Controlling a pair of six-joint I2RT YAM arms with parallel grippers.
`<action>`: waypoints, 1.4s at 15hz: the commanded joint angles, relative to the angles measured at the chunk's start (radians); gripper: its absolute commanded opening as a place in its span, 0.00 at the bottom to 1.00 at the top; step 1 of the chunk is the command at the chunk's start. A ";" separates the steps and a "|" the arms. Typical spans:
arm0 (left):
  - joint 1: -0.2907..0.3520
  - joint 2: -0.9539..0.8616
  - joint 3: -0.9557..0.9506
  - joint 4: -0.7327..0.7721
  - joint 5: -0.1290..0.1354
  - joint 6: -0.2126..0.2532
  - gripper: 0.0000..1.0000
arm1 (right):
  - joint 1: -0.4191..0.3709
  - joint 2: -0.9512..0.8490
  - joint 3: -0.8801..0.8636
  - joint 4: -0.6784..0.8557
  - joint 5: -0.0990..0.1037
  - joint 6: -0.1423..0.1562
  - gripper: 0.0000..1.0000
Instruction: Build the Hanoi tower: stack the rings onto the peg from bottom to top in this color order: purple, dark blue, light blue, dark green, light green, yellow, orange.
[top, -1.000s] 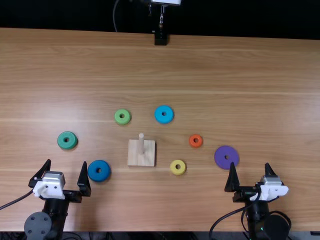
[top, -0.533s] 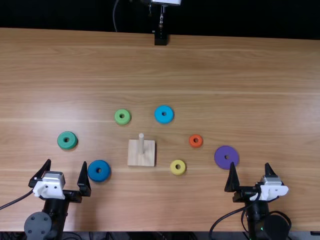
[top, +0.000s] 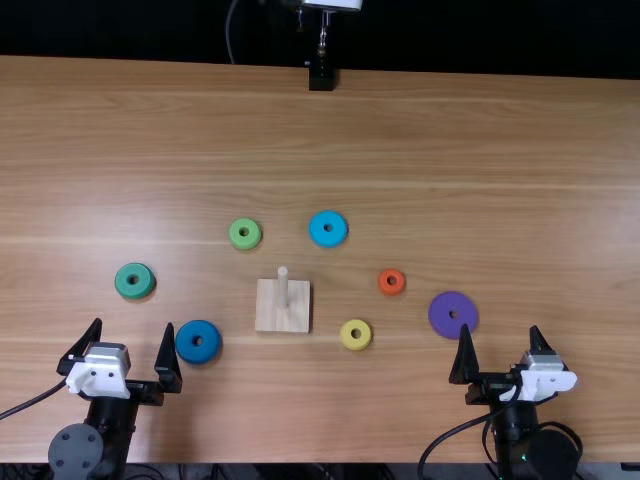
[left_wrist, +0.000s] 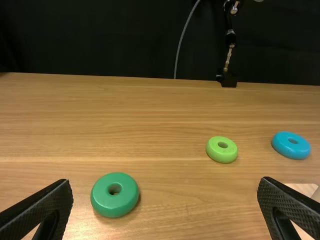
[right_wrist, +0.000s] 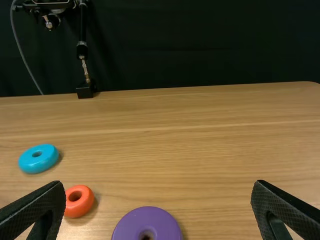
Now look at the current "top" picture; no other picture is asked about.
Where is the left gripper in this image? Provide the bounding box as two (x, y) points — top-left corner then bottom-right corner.
(56, 318), (184, 407)

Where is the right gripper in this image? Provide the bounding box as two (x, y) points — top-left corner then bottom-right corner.
(448, 323), (571, 407)

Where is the wooden peg base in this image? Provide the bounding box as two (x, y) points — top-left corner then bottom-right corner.
(254, 266), (315, 335)

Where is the black clamp stand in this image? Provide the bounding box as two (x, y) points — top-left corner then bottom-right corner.
(295, 8), (341, 92)

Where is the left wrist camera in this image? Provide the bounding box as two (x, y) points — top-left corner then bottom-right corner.
(65, 341), (132, 400)

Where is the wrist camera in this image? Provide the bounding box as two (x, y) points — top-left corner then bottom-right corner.
(499, 349), (578, 403)
(65, 341), (132, 400)

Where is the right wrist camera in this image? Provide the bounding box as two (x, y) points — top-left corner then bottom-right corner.
(499, 349), (578, 403)

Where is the dark blue ring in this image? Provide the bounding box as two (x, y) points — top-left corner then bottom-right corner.
(174, 319), (224, 365)

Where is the dark green ring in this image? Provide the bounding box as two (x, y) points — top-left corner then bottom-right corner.
(114, 262), (157, 301)

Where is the purple ring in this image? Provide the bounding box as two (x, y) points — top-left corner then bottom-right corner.
(427, 291), (480, 341)

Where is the orange ring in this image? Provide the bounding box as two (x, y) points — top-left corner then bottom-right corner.
(377, 268), (407, 296)

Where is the yellow ring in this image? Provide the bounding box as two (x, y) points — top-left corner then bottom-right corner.
(339, 319), (373, 352)

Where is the light green ring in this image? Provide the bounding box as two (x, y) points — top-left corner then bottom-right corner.
(228, 218), (263, 251)

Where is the light blue ring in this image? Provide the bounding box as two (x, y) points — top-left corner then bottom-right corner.
(308, 210), (350, 249)

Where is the grey cable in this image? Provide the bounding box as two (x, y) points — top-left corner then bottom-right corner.
(225, 0), (239, 65)

